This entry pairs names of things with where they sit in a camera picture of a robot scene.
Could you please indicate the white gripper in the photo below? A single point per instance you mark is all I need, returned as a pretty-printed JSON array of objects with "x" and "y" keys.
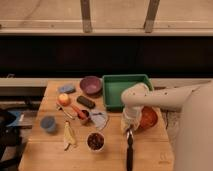
[{"x": 131, "y": 119}]

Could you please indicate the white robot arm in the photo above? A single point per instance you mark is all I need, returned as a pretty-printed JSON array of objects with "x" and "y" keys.
[{"x": 194, "y": 141}]

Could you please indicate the grey cloth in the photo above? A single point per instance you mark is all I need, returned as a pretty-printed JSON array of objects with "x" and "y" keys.
[{"x": 99, "y": 118}]

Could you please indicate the orange red bowl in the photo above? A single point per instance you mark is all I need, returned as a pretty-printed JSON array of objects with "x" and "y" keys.
[{"x": 149, "y": 117}]

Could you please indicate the white cup with beans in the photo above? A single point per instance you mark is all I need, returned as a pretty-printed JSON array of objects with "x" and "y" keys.
[{"x": 95, "y": 141}]

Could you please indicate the green plastic tray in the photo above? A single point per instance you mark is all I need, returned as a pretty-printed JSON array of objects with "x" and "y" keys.
[{"x": 114, "y": 85}]

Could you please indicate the black rectangular block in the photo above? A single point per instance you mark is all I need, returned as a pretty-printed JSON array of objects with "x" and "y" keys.
[{"x": 85, "y": 102}]

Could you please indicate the purple bowl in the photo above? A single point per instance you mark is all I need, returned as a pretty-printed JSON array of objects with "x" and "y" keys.
[{"x": 91, "y": 85}]

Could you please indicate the blue sponge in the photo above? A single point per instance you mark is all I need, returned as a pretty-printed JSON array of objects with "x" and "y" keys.
[{"x": 68, "y": 88}]

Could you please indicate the red yellow apple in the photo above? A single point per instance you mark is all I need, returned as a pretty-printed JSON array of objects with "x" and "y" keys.
[{"x": 64, "y": 99}]

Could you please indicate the metal fork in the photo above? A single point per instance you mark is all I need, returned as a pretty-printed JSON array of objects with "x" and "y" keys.
[{"x": 58, "y": 107}]

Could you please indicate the blue cup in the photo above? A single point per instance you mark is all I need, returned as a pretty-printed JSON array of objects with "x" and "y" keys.
[{"x": 48, "y": 124}]

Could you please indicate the blue black object at left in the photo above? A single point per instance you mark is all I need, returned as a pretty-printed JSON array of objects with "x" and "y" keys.
[{"x": 9, "y": 136}]

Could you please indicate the red handled measuring scoop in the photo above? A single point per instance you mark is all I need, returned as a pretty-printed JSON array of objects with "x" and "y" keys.
[{"x": 83, "y": 117}]

